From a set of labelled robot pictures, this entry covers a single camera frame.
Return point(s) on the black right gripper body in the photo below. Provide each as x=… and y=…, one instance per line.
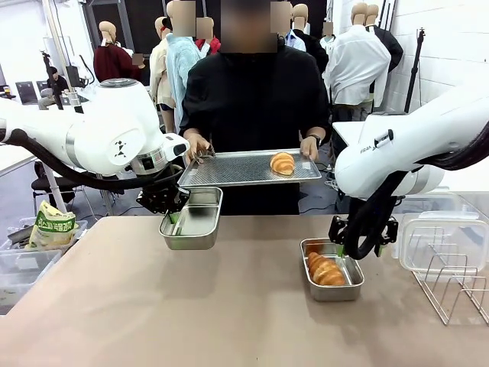
x=383, y=229

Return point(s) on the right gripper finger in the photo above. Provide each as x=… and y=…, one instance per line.
x=390, y=231
x=337, y=233

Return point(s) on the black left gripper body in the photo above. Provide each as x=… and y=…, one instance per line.
x=160, y=189

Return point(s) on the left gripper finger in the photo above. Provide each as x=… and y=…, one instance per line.
x=179, y=225
x=153, y=204

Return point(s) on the stainless steel food container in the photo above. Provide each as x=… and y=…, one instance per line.
x=332, y=290
x=195, y=233

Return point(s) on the golden croissant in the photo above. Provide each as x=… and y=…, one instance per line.
x=282, y=163
x=326, y=271

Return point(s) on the metal tongs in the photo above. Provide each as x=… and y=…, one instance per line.
x=206, y=155

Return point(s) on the perforated metal baking tray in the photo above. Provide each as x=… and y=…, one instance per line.
x=237, y=170

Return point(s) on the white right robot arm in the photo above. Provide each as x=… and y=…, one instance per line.
x=401, y=145

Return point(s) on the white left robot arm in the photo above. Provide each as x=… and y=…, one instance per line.
x=107, y=122

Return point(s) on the person's right forearm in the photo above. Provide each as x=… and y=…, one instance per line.
x=190, y=132

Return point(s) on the person's right hand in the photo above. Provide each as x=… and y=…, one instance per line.
x=196, y=147

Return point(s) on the person's left hand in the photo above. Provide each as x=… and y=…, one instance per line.
x=310, y=149

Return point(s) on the black wristwatch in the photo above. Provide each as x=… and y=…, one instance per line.
x=315, y=139

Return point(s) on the white side table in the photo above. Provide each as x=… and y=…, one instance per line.
x=344, y=134

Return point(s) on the black chair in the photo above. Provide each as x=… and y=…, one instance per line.
x=49, y=183

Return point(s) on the green yellow snack bag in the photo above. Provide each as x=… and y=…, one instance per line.
x=49, y=229

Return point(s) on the mannequin in cream jacket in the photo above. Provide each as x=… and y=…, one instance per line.
x=160, y=76

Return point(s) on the mannequin in light blue shirt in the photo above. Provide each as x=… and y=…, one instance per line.
x=181, y=65

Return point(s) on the person in black top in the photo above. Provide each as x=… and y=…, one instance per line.
x=252, y=95

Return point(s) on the mannequin in maroon garment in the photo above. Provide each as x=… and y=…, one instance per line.
x=111, y=61

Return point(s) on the white work table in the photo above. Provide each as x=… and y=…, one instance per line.
x=15, y=162

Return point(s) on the clear plastic bin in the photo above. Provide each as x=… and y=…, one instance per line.
x=11, y=244
x=23, y=271

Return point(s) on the seated person in black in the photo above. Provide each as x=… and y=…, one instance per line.
x=55, y=86

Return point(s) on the black tripod stand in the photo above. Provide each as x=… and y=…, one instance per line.
x=414, y=76

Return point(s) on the mannequin in black jacket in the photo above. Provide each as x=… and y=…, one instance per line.
x=393, y=46

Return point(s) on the mannequin in dark coat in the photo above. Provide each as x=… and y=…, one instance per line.
x=315, y=49

